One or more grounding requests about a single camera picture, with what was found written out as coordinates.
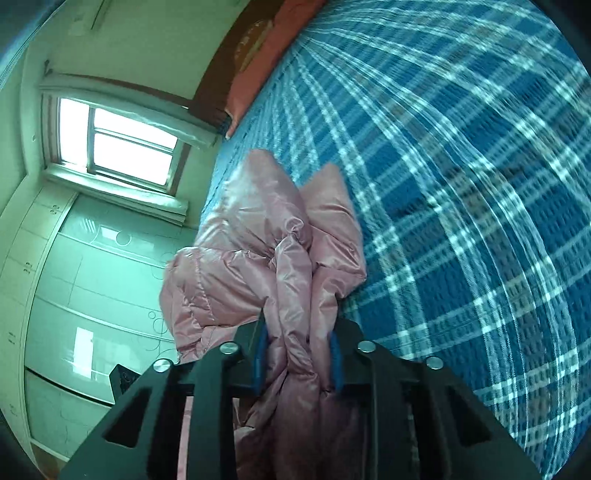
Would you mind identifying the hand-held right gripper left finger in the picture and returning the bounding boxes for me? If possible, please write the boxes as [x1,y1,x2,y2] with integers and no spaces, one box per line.
[58,309,269,480]

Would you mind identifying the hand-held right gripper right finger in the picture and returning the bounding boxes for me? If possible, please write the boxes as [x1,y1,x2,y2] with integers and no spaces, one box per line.
[323,318,541,480]

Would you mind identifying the pink down jacket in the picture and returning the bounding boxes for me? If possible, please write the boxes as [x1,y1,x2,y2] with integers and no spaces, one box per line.
[158,148,370,480]

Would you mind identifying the white wardrobe with circle pattern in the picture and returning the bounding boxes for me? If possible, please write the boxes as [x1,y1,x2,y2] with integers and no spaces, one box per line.
[0,185,204,462]

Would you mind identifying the white window curtain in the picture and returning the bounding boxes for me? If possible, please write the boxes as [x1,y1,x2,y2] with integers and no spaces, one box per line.
[46,166,190,227]

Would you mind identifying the bed with blue plaid sheet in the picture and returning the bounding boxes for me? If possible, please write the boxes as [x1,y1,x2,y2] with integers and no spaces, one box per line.
[198,0,591,476]

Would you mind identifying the window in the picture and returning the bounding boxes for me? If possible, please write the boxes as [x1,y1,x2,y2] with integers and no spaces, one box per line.
[55,97,181,190]

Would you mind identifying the brown wooden headboard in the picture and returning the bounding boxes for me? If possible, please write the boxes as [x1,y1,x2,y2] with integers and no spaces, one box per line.
[191,0,291,134]

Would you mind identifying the salmon red pillow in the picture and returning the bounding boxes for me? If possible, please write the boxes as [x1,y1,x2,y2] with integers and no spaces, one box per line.
[225,0,331,139]

